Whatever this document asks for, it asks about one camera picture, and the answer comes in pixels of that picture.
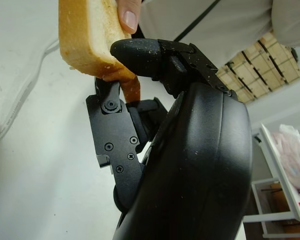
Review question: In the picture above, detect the standing person in white jacket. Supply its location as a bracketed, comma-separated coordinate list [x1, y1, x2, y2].
[137, 0, 300, 68]

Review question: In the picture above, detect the wooden crate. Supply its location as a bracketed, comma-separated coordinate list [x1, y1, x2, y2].
[216, 31, 300, 104]

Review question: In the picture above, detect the person's left hand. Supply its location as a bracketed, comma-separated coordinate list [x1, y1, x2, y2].
[116, 0, 143, 35]

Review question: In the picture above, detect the white shelf rack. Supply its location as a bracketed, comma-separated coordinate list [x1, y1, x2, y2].
[243, 122, 300, 239]

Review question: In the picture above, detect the white toaster power cable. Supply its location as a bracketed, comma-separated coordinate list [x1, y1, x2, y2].
[0, 39, 61, 141]

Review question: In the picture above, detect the brown toast slice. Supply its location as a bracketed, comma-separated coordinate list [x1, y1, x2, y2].
[58, 0, 142, 104]

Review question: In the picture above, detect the pink white plastic bag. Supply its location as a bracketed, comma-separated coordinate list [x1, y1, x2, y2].
[271, 124, 300, 193]

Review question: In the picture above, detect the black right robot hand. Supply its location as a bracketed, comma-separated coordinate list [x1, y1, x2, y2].
[85, 38, 253, 240]

